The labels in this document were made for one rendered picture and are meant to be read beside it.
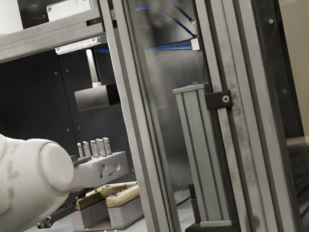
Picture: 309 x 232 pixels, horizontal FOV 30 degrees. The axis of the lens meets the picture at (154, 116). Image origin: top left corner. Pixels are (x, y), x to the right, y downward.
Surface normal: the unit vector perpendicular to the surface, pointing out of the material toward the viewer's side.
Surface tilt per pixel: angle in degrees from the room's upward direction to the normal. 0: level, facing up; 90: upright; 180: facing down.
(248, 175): 90
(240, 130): 90
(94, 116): 90
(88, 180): 90
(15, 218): 130
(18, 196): 106
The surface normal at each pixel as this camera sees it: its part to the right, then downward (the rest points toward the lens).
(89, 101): -0.48, 0.15
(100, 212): 0.85, -0.15
